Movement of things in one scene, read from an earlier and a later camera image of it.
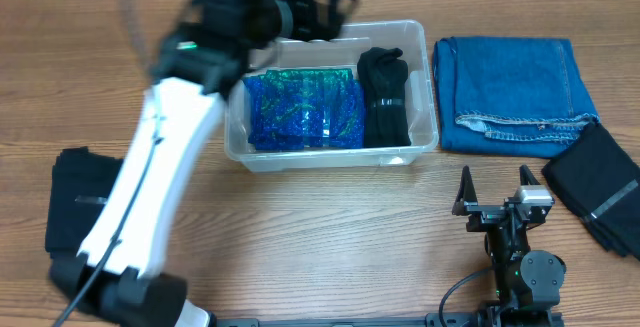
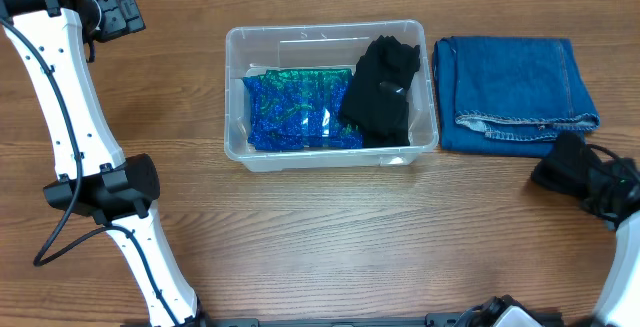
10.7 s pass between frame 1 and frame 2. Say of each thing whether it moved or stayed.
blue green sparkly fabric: stayed
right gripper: moved
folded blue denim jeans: stayed
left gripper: moved
